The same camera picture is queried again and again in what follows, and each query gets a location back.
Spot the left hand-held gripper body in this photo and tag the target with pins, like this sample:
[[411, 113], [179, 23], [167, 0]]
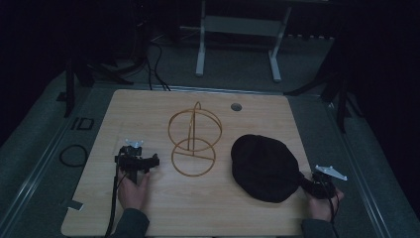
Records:
[[130, 161]]

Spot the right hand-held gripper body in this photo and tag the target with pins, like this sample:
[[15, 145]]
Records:
[[324, 185]]

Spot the black hat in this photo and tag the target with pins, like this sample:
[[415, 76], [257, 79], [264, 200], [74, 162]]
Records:
[[264, 167]]

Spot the person's right hand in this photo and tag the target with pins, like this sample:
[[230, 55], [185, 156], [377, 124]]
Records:
[[322, 208]]

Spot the person's left hand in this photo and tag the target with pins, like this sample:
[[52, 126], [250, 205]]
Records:
[[131, 195]]

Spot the grey tape piece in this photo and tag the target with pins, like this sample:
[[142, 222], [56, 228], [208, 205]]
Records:
[[74, 205]]

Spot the black tripod stand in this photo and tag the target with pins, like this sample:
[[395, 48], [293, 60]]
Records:
[[341, 99], [70, 86]]

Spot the round grey table grommet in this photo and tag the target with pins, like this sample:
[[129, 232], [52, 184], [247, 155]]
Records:
[[236, 106]]

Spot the white metal table frame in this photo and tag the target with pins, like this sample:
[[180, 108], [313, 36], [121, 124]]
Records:
[[238, 25]]

